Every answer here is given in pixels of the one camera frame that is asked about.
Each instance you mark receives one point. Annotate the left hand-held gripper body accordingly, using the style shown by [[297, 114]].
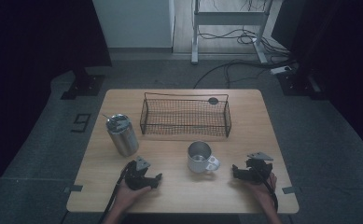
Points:
[[136, 178]]

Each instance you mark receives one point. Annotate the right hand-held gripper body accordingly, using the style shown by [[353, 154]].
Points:
[[258, 169]]

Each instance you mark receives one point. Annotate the steel tumbler with straw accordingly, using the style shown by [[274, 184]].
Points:
[[122, 137]]

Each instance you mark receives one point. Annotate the person's left hand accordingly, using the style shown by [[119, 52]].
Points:
[[129, 194]]

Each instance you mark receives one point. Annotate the person's right hand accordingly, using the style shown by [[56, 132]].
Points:
[[263, 189]]

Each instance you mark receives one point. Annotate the grey tape piece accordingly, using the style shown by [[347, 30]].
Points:
[[74, 188], [288, 190]]

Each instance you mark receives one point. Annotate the black round table cap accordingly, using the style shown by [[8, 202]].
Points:
[[213, 100]]

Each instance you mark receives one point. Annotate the black stand base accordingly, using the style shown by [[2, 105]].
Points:
[[297, 84], [84, 85]]

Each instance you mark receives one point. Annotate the white power strip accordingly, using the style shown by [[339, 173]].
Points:
[[280, 70]]

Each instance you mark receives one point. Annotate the dark curtain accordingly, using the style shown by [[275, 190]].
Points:
[[341, 46], [30, 46]]

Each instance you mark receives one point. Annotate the white cabinet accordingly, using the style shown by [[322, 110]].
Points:
[[132, 23]]

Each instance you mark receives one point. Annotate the white desk frame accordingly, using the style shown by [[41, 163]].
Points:
[[229, 18]]

